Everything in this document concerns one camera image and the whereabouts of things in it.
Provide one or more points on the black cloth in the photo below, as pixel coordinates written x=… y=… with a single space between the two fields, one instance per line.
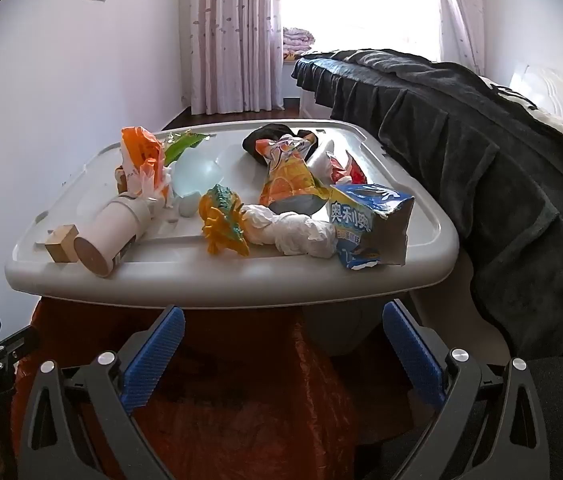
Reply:
x=256 y=147

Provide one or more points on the white tissue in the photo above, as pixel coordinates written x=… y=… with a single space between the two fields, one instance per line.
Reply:
x=291 y=232

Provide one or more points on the orange fruit print snack bag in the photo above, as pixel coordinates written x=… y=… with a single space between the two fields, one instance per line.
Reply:
x=289 y=180

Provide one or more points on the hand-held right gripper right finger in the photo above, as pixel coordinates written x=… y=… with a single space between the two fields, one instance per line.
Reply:
x=414 y=360

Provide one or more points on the small wooden block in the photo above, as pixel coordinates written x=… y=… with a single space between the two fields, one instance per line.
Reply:
x=121 y=177

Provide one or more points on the red and white wrapper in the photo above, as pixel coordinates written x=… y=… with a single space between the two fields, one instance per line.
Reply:
x=346 y=170

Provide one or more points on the green wrapper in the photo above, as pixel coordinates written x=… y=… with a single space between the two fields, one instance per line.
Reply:
x=184 y=142

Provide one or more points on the white pill bottle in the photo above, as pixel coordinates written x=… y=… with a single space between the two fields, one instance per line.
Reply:
x=111 y=230

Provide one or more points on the folded pink bedding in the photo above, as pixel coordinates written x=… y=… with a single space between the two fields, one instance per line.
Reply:
x=297 y=40

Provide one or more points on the small pale toy egg shell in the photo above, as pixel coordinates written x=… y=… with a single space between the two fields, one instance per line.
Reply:
x=187 y=206

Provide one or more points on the narrow pink patterned curtain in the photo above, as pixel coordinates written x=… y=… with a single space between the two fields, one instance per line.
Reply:
x=456 y=10

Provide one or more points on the silver foil wrapper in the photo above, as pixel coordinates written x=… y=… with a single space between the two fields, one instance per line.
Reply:
x=319 y=157

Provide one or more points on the grey storage box lid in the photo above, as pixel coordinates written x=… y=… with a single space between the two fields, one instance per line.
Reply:
x=241 y=280

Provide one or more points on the grey cup with white balls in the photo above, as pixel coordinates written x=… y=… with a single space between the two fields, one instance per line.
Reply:
x=196 y=170

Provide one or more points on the orange trash bag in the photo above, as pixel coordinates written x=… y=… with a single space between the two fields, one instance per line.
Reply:
x=241 y=410

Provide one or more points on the white bed headboard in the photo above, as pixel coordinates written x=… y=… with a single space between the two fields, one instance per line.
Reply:
x=556 y=90

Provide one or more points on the orange and white plastic bag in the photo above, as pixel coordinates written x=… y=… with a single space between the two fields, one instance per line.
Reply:
x=139 y=152

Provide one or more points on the blue cookie packet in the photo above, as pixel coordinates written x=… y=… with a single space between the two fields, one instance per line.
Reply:
x=361 y=225

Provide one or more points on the small beige square card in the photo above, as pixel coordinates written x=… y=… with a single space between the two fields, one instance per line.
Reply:
x=60 y=245

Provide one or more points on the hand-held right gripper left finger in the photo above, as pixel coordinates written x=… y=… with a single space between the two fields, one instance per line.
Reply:
x=154 y=360

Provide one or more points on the wide pink patterned curtain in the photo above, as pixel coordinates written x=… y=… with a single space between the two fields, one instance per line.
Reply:
x=231 y=35

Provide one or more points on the orange and green dinosaur toy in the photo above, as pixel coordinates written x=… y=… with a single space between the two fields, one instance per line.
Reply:
x=221 y=220

